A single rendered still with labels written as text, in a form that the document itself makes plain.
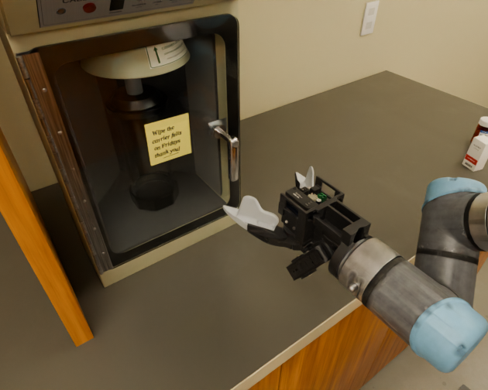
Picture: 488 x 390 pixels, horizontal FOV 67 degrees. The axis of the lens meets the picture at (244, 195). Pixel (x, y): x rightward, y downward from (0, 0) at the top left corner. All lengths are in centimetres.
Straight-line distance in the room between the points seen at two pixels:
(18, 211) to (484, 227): 55
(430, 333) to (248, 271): 41
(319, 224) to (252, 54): 83
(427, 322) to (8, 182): 48
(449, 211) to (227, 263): 43
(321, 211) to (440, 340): 20
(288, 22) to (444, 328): 106
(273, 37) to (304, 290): 83
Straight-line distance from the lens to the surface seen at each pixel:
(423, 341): 45
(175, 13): 59
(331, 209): 49
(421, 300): 45
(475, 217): 53
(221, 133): 66
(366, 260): 47
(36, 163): 109
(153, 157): 63
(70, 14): 49
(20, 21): 48
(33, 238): 55
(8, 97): 101
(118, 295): 77
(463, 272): 55
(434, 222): 56
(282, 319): 70
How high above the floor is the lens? 153
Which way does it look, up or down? 40 degrees down
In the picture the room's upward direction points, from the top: straight up
